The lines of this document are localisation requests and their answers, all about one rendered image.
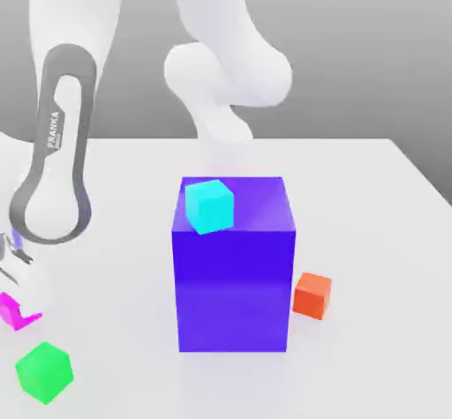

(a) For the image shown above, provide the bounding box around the small orange cube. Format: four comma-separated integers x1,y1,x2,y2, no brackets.
291,272,333,322

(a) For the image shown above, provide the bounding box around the small green cube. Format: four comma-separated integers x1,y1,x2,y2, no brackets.
14,340,75,407

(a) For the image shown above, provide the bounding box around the large blue box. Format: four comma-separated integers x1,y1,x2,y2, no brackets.
171,176,297,354

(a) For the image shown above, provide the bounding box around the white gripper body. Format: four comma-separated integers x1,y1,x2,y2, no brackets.
0,258,55,318

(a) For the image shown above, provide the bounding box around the small cyan cube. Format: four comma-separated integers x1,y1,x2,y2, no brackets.
184,179,235,236

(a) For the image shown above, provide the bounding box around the small magenta cube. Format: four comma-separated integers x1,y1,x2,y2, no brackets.
0,291,44,333

